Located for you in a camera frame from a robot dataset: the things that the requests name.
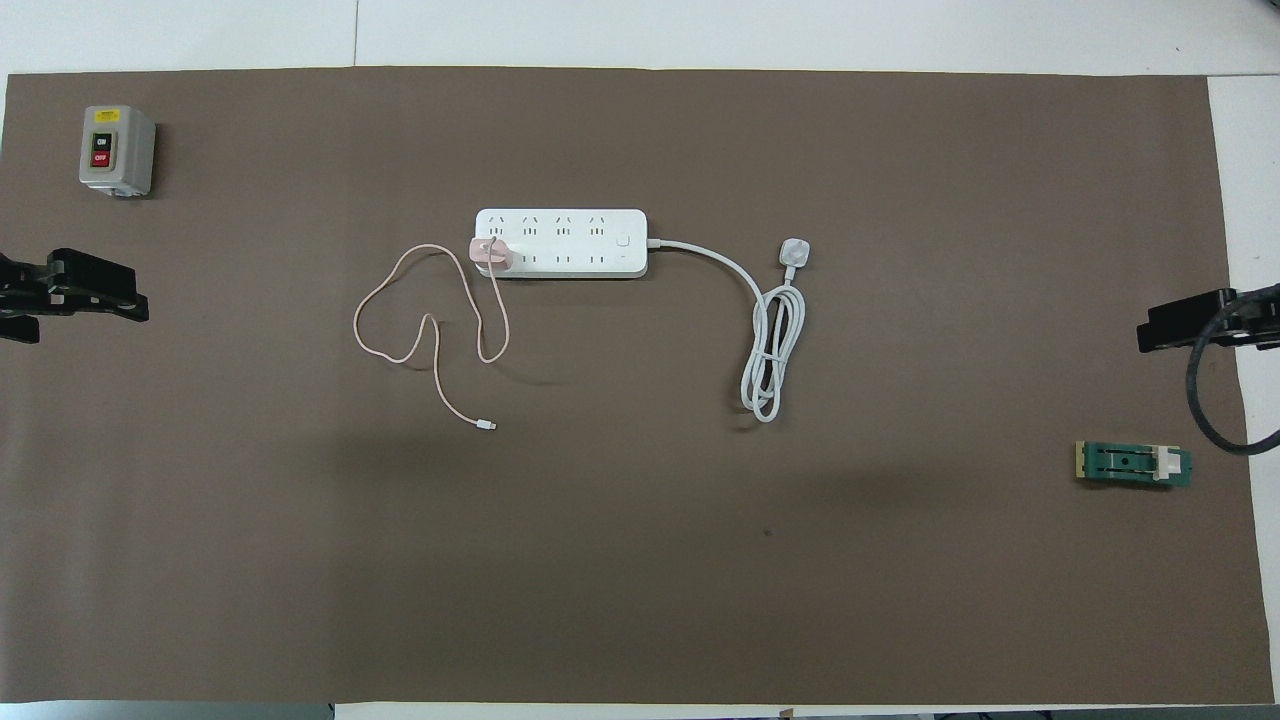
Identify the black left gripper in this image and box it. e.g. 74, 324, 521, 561
0, 248, 152, 345

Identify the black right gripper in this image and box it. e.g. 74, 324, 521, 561
1136, 288, 1280, 354

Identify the pink charging cable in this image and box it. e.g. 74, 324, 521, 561
353, 240, 512, 434

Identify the white power strip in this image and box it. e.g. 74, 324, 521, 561
474, 207, 649, 280

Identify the brown table mat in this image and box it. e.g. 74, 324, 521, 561
0, 66, 1273, 706

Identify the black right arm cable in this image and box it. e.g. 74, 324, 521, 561
1185, 285, 1280, 457

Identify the green knife switch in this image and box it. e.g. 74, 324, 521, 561
1075, 440, 1194, 492

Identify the grey on-off switch box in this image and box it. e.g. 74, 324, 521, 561
79, 105, 157, 198

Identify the white power cord with plug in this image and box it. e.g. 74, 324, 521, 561
645, 236, 812, 424

